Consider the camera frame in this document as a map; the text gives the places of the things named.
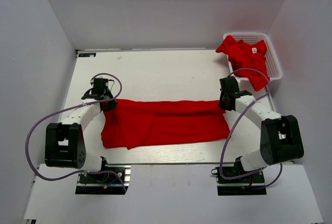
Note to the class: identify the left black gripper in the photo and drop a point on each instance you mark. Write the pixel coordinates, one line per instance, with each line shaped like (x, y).
(113, 104)

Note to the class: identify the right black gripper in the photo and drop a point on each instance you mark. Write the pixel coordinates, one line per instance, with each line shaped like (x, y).
(222, 105)

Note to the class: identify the red t shirt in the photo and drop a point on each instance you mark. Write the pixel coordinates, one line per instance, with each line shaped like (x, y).
(135, 124)

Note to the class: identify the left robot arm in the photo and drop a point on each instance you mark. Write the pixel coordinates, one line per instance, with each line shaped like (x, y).
(65, 145)

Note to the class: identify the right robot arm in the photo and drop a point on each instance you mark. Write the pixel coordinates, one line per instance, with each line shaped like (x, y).
(280, 138)

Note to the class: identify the red t shirts pile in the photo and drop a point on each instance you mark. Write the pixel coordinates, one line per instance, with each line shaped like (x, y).
(248, 61)

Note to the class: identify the blue table label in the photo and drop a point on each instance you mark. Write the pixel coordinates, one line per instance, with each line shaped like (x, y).
(86, 55)

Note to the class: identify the white plastic basket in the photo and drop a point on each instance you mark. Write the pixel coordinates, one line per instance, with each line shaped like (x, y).
(272, 63)

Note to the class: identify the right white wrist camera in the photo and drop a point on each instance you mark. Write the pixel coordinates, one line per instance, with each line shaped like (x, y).
(238, 80)

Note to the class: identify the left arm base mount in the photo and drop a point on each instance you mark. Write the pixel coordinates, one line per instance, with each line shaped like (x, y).
(106, 183)

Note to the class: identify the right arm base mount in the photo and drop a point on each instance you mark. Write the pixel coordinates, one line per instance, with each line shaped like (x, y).
(252, 185)

